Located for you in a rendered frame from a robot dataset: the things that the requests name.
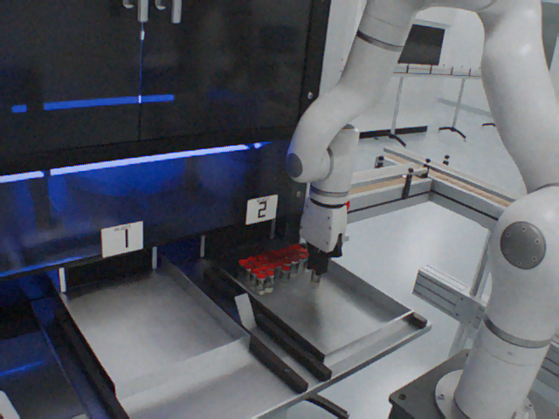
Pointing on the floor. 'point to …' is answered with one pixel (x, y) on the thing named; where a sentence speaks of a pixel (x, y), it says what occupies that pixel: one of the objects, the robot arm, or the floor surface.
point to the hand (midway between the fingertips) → (317, 263)
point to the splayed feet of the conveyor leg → (328, 406)
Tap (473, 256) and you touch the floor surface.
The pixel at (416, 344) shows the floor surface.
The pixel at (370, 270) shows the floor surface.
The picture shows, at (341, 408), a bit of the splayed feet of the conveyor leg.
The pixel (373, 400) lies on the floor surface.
